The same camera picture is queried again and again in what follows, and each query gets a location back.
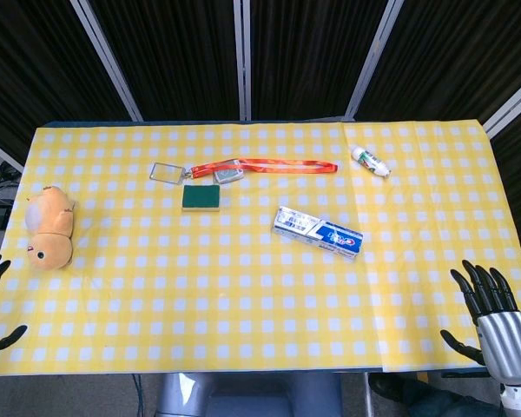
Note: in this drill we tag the black shoe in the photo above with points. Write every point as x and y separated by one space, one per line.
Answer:
391 386

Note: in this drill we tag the green yellow sponge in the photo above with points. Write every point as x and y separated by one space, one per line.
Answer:
201 196

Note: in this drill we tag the orange plush toy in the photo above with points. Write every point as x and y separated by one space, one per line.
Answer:
52 226

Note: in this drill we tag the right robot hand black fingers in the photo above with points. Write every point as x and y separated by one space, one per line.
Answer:
503 343

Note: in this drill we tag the blue white toothpaste box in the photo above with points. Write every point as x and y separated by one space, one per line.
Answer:
317 232

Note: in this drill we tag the clear badge holder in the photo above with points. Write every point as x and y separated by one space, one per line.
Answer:
165 172

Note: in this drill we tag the small white tube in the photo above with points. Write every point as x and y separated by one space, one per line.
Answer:
370 161

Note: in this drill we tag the white partition frame post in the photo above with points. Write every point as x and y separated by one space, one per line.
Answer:
242 61
371 61
108 61
2 152
510 106

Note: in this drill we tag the large yellow checked tablecloth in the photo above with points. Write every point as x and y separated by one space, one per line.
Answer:
178 282

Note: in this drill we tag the small grey card device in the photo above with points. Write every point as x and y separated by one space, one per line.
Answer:
228 176

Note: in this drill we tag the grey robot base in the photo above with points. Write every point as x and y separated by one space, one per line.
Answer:
247 395

